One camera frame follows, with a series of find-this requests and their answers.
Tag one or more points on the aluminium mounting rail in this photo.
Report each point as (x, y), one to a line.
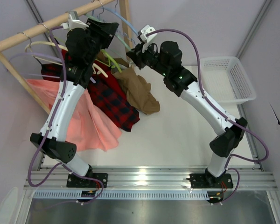
(161, 178)

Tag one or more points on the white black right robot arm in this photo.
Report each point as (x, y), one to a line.
(167, 61)

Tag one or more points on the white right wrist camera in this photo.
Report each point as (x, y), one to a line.
(144, 34)

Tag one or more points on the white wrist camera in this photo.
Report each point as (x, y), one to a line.
(74, 22)
(144, 34)

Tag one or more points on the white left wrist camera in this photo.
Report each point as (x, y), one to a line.
(74, 22)

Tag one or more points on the wooden clothes rack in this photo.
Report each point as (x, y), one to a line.
(41, 29)

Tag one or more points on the red black plaid skirt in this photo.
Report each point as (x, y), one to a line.
(120, 112)

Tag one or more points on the pink skirt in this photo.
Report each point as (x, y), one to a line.
(89, 127)

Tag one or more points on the white plastic basket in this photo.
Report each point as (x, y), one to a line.
(226, 80)

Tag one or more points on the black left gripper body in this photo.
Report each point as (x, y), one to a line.
(102, 31)

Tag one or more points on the lime green plastic hanger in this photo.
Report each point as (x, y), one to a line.
(111, 62)

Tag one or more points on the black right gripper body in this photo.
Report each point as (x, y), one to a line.
(138, 56)

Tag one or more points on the light blue plastic hanger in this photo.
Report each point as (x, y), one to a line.
(123, 36)

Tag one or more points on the sage green plastic hanger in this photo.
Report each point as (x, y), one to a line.
(109, 17)

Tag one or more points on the white slotted cable duct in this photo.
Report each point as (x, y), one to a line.
(123, 194)

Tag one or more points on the tan brown skirt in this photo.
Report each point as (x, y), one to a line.
(137, 89)

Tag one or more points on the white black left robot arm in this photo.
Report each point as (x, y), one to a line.
(84, 45)

